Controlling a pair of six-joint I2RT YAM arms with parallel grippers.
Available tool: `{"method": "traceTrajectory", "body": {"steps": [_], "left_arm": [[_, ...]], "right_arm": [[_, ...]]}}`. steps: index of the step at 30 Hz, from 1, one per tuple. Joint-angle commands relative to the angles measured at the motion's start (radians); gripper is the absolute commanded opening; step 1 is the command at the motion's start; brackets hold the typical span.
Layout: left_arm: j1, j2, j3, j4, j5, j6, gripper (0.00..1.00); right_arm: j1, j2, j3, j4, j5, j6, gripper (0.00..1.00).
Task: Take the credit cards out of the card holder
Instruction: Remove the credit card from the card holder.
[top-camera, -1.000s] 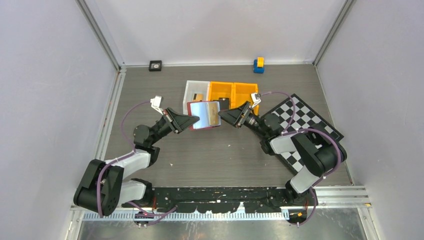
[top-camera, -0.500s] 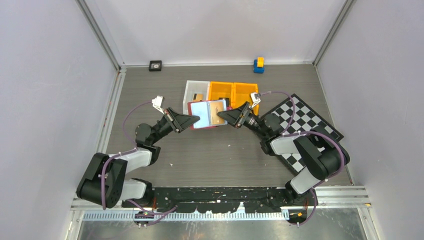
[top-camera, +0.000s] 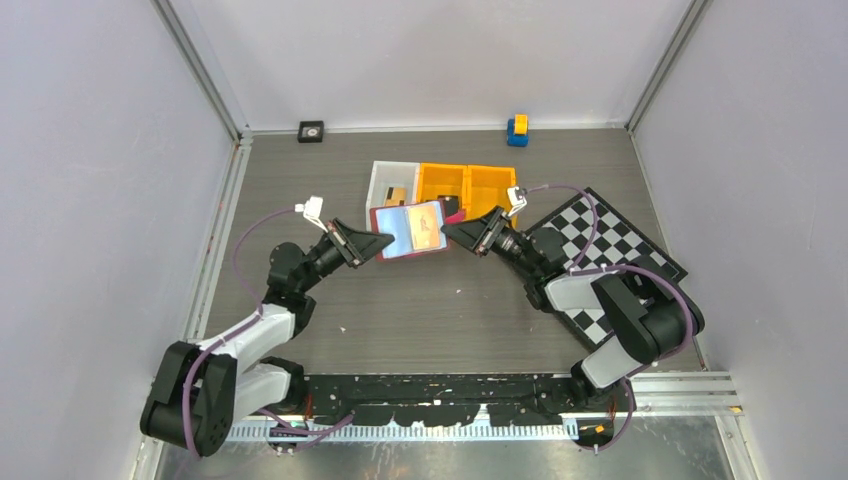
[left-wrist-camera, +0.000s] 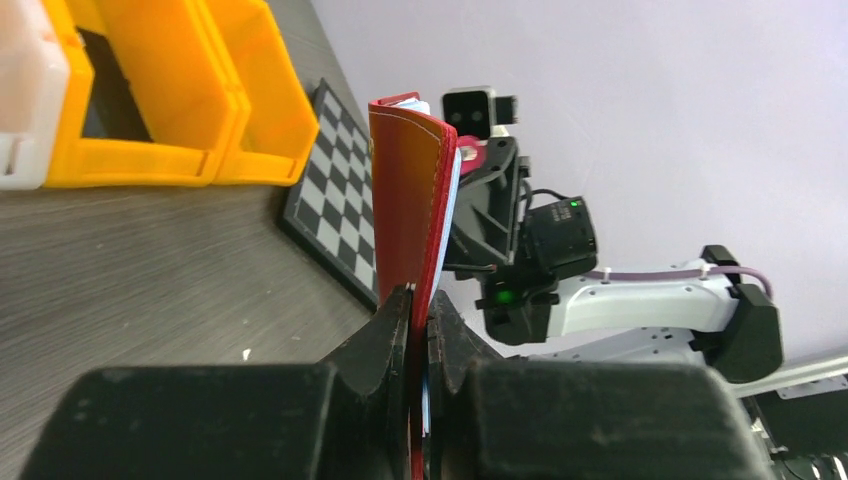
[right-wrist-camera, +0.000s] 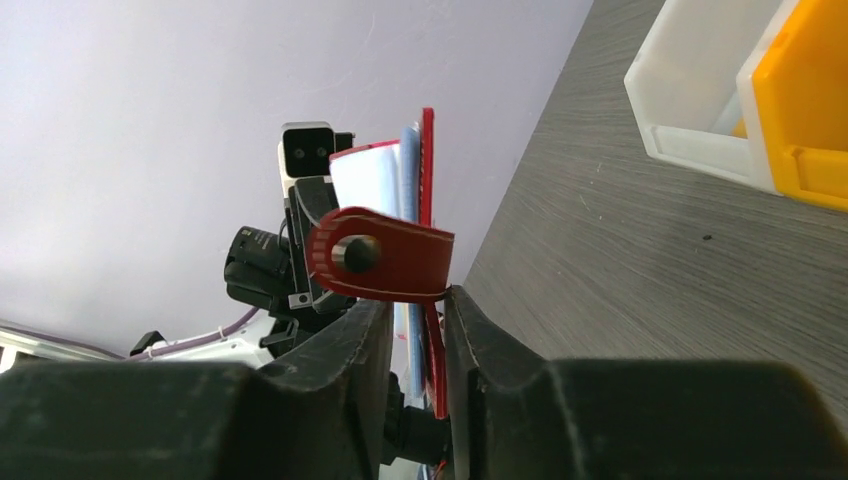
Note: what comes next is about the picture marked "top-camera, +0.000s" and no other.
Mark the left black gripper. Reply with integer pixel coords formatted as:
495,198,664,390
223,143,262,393
298,219,394,294

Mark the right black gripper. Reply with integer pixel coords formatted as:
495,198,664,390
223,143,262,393
441,205,541,277

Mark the dark grey credit card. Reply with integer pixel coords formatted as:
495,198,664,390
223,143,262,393
437,195,461,217

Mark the red card holder wallet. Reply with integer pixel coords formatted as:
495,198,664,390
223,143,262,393
369,200,466,262

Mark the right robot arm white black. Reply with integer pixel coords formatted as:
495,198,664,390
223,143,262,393
441,207,705,411

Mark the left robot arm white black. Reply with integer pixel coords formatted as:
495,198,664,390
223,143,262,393
139,219,395,457

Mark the orange bin with cards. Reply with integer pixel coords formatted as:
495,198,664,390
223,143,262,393
416,163,468,209

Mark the empty orange bin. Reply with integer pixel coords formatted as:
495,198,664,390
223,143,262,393
465,165,517,219

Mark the white plastic bin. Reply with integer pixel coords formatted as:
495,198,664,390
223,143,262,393
365,160,420,230

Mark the blue yellow toy block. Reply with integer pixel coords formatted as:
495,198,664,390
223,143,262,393
506,114,529,147

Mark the black white checkerboard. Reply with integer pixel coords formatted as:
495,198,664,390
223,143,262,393
527,188,688,351

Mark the small black square box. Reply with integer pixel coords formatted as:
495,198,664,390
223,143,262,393
297,120,325,144

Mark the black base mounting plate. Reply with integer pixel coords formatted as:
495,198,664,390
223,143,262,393
241,372,637,429

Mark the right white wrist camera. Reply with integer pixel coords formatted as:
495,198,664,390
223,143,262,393
506,185,528,219

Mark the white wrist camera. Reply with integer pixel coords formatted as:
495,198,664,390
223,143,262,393
506,185,528,219
294,195,328,232

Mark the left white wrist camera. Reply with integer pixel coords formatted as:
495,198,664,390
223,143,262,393
294,195,328,232

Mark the aluminium rail frame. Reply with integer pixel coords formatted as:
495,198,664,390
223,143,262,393
220,372,743,448

